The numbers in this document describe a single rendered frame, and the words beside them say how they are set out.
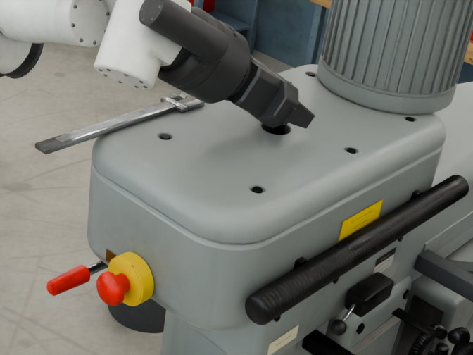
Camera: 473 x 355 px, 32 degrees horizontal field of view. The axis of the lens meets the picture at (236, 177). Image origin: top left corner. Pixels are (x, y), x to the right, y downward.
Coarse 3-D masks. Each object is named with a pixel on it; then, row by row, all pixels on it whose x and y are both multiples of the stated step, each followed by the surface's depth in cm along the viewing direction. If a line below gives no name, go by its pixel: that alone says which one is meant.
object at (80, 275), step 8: (96, 264) 104; (104, 264) 105; (72, 272) 101; (80, 272) 102; (88, 272) 102; (96, 272) 104; (56, 280) 100; (64, 280) 100; (72, 280) 101; (80, 280) 101; (88, 280) 102; (48, 288) 100; (56, 288) 99; (64, 288) 100
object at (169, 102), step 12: (168, 96) 105; (180, 96) 106; (144, 108) 101; (156, 108) 101; (168, 108) 102; (180, 108) 103; (192, 108) 104; (108, 120) 97; (120, 120) 97; (132, 120) 98; (144, 120) 99; (72, 132) 93; (84, 132) 93; (96, 132) 94; (108, 132) 95; (36, 144) 90; (48, 144) 90; (60, 144) 90; (72, 144) 92
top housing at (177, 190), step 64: (128, 128) 97; (192, 128) 100; (256, 128) 102; (320, 128) 105; (384, 128) 107; (128, 192) 91; (192, 192) 87; (256, 192) 89; (320, 192) 92; (384, 192) 104; (192, 256) 87; (256, 256) 87; (192, 320) 91
